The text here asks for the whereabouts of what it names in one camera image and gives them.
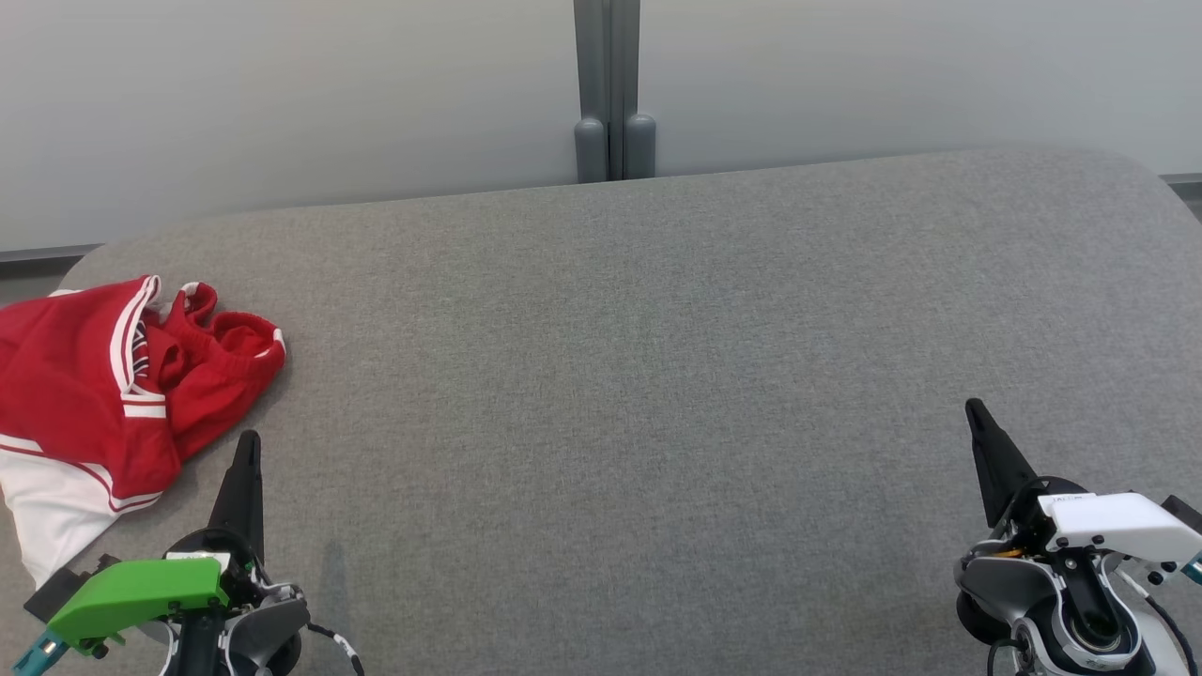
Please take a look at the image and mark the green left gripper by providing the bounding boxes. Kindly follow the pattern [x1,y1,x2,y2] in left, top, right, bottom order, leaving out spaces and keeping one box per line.
[47,430,273,655]

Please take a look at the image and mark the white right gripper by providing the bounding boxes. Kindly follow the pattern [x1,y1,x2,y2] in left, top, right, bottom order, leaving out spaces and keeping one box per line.
[965,398,1202,566]

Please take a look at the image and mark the red white-trimmed shorts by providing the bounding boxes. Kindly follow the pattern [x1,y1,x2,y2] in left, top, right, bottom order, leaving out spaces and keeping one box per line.
[141,282,287,463]

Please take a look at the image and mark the red white sports jersey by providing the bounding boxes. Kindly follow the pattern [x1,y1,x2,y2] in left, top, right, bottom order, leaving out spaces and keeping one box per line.
[0,275,184,588]

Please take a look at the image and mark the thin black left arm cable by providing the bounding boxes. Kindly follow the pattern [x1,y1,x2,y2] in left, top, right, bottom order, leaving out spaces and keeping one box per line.
[305,620,367,676]

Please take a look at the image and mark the left camera cable teal connector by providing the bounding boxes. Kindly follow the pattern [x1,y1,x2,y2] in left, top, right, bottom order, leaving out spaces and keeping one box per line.
[11,631,67,676]

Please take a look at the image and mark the grey partition base rail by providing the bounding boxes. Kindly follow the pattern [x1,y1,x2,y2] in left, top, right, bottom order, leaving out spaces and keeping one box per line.
[1160,173,1202,223]
[0,244,102,280]

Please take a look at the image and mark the grey partition post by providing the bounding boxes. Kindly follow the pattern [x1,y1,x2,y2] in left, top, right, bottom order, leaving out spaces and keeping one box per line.
[573,0,656,184]

